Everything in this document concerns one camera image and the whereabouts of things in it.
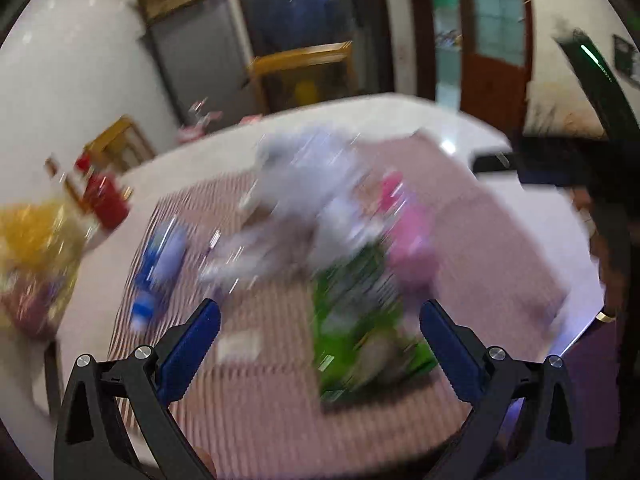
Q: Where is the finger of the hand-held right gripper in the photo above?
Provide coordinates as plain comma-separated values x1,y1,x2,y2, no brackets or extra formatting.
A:
472,135,592,187

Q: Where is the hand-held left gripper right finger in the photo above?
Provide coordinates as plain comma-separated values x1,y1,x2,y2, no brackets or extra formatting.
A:
419,299,587,480

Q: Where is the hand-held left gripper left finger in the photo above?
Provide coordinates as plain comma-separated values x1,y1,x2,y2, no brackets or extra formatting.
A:
54,298,221,480

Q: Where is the green snack packet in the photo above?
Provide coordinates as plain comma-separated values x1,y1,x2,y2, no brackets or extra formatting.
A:
310,244,439,406

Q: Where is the person's right hand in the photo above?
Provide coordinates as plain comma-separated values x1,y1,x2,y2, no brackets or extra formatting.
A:
571,184,632,323

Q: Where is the white paper scrap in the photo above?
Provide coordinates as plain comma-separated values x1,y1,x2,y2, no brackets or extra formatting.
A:
217,332,262,362

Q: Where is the red striped cloth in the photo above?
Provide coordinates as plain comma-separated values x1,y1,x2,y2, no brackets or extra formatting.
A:
107,135,571,466

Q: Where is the blue and white bottle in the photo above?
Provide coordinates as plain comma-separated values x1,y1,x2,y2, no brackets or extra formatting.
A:
129,217,189,333

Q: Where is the brown wooden door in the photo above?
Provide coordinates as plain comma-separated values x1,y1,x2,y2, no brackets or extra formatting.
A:
457,0,534,134

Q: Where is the pink plastic packet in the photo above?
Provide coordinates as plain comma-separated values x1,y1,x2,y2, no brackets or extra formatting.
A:
381,172,437,293

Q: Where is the yellow oil bottle red cap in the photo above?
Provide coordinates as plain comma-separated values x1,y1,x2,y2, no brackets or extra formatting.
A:
0,152,132,341

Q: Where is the white plastic bag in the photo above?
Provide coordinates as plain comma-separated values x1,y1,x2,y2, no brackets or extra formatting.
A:
199,127,383,288

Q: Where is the wooden chair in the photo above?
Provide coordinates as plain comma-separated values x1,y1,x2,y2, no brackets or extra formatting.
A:
247,41,359,111
82,115,157,177

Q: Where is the pink children's bicycle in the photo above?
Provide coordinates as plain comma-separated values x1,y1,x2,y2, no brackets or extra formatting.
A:
177,99,264,144

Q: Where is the dark glass door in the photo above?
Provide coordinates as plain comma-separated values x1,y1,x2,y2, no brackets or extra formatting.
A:
229,0,397,111

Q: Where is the grey refrigerator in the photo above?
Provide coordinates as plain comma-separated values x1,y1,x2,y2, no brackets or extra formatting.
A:
142,0,262,127

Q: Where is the wall socket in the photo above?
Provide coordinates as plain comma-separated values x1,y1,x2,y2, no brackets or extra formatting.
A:
612,34,640,77

